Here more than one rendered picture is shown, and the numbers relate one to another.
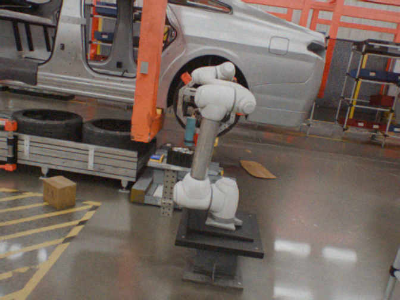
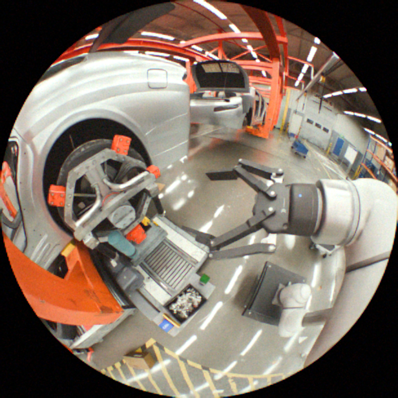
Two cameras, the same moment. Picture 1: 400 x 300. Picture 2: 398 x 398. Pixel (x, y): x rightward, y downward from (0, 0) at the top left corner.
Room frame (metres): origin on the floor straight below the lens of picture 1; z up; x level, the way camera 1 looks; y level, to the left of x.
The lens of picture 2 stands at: (2.67, 0.02, 1.25)
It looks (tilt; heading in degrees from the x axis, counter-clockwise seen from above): 46 degrees down; 303
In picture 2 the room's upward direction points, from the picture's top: straight up
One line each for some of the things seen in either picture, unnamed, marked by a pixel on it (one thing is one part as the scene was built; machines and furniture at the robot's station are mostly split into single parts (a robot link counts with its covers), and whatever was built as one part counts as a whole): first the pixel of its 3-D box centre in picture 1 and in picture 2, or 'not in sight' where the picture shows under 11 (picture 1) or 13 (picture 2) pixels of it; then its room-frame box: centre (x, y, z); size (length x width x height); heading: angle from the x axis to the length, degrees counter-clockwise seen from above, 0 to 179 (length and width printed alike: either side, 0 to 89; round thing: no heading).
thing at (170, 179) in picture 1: (169, 190); not in sight; (2.69, 0.18, 0.21); 0.10 x 0.10 x 0.42; 87
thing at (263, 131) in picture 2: not in sight; (263, 94); (3.05, -3.71, 1.75); 0.68 x 0.16 x 2.45; 177
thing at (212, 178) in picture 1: (198, 172); (141, 239); (3.46, -0.04, 0.13); 0.50 x 0.36 x 0.10; 87
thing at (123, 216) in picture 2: not in sight; (115, 207); (3.22, -0.02, 0.85); 0.21 x 0.14 x 0.14; 177
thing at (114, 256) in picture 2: (185, 109); (105, 251); (3.06, 0.15, 0.83); 0.04 x 0.04 x 0.16
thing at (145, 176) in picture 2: not in sight; (120, 171); (3.16, -0.12, 1.03); 0.19 x 0.18 x 0.11; 177
